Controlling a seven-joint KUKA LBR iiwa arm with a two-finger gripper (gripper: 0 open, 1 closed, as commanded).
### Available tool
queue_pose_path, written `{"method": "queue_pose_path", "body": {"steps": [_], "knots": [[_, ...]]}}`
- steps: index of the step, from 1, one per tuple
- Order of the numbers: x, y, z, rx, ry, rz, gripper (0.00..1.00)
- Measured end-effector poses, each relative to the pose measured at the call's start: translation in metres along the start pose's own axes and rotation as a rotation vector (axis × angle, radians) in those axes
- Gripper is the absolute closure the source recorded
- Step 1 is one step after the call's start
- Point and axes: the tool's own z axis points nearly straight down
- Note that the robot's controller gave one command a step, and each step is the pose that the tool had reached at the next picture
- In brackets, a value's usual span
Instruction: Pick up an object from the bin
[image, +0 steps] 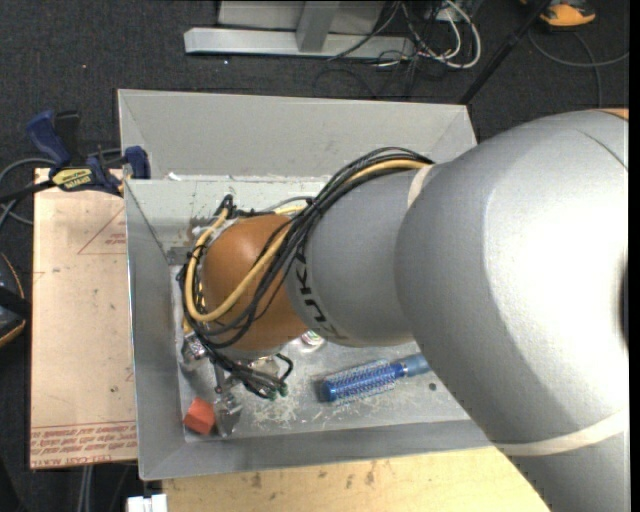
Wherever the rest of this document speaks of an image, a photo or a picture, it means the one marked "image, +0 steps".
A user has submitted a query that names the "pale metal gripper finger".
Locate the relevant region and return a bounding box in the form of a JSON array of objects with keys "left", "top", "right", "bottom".
[{"left": 215, "top": 392, "right": 245, "bottom": 438}]

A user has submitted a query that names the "orange-red block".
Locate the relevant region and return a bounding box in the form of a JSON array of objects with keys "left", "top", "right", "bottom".
[{"left": 182, "top": 397, "right": 218, "bottom": 437}]

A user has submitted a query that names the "grey metal bin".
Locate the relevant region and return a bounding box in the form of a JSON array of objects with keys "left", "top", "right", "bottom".
[{"left": 117, "top": 88, "right": 494, "bottom": 482}]

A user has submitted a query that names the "brown cardboard board, red print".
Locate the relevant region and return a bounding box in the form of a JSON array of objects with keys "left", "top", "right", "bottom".
[{"left": 29, "top": 167, "right": 139, "bottom": 471}]

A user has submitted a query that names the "blue round hairbrush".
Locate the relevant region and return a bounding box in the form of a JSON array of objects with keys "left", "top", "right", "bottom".
[{"left": 316, "top": 352, "right": 432, "bottom": 404}]

